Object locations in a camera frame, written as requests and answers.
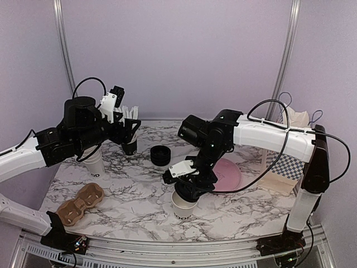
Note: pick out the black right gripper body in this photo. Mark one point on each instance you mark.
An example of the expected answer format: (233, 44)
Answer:
(211, 177)

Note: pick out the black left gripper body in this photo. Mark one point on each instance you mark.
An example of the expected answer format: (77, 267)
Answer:
(117, 136)

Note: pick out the black plastic cup lid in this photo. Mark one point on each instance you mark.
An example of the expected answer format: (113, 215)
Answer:
(187, 196)

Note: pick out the white paper coffee cup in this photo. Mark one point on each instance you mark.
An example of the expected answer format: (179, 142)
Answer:
(182, 209)

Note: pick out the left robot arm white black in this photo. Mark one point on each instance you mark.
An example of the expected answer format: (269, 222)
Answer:
(85, 125)

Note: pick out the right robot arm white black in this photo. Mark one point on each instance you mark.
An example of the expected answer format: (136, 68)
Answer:
(230, 128)

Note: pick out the black cup holding straws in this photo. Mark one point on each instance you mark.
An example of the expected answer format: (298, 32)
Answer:
(130, 148)

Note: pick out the pink round plate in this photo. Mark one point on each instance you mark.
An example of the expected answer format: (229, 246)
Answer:
(228, 175)

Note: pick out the stack of white paper cups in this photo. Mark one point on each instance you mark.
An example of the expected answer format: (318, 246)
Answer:
(95, 164)

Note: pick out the stack of black lids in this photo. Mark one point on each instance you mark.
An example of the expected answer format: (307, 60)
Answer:
(160, 155)

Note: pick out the blue checkered paper bag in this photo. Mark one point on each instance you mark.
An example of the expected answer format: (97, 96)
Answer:
(285, 175)

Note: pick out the brown cardboard cup carrier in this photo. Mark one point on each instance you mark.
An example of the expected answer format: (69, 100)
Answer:
(72, 210)

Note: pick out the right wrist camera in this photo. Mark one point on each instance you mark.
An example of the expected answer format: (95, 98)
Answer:
(179, 170)

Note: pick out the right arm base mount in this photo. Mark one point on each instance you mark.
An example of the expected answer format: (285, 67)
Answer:
(286, 241)

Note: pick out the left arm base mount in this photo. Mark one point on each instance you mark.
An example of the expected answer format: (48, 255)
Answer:
(58, 238)

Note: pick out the aluminium front rail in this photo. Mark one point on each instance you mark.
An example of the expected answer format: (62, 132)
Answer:
(109, 252)

